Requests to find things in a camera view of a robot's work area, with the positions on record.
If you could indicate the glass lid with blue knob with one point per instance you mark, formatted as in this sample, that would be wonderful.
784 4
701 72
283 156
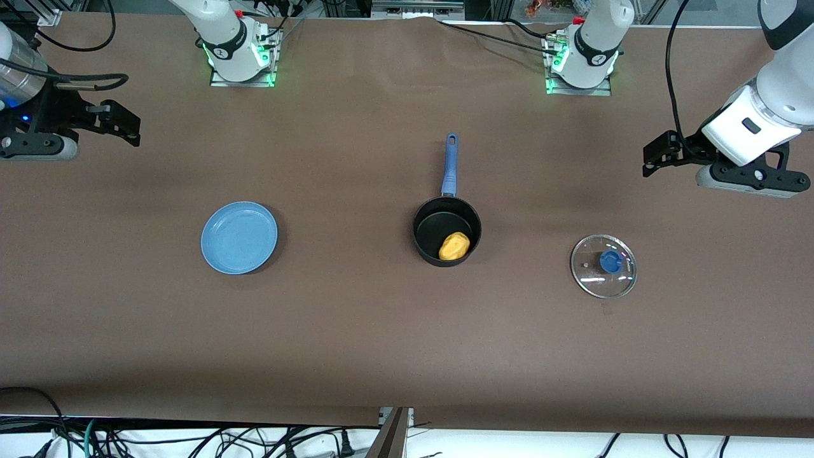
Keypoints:
604 267

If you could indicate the yellow potato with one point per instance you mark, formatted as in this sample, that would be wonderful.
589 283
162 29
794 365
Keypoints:
454 247

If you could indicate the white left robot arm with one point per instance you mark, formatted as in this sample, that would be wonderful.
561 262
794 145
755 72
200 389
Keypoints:
594 51

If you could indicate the blue round plate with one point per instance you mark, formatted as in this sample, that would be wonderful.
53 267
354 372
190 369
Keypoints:
238 238

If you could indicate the small colourful toy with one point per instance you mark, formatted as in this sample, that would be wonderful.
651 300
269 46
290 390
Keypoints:
539 7

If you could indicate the grey metal box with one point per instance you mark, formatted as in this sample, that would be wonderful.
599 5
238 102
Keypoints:
416 9

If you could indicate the brown table cloth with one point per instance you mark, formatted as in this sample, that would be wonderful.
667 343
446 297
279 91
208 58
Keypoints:
381 331

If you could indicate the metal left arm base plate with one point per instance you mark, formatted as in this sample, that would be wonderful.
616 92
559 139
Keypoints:
604 89

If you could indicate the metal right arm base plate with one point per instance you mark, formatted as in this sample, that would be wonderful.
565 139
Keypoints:
270 76

